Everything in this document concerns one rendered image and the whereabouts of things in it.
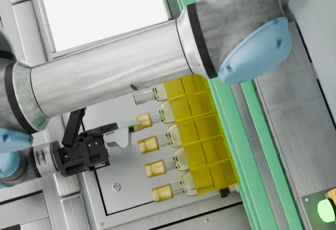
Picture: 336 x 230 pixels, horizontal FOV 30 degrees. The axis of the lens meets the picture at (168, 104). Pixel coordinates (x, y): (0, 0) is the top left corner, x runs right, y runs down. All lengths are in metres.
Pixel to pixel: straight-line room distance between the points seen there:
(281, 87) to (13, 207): 0.76
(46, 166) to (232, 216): 0.49
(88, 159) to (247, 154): 0.36
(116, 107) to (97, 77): 0.71
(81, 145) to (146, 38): 0.58
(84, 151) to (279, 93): 0.46
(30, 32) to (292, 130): 0.78
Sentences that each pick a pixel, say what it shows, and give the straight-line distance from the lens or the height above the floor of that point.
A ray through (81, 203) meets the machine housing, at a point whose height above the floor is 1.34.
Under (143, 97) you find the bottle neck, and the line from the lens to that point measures 1.49.
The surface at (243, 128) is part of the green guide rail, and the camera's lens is 1.35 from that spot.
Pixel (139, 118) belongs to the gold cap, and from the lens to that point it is 1.47.
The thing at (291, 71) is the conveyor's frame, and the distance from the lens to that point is 1.37.
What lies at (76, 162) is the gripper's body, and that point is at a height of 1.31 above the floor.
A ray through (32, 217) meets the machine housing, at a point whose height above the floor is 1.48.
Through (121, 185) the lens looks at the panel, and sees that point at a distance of 1.59.
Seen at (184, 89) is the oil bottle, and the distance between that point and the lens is 1.48.
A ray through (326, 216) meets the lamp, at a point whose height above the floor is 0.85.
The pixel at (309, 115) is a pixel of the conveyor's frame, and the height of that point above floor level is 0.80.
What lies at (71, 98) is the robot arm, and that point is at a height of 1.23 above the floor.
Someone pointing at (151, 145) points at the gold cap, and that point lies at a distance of 1.46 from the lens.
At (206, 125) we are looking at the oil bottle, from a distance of 1.45.
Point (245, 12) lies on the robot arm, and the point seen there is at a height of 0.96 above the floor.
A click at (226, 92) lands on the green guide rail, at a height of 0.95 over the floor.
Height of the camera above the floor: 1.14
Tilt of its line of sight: 3 degrees down
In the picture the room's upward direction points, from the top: 106 degrees counter-clockwise
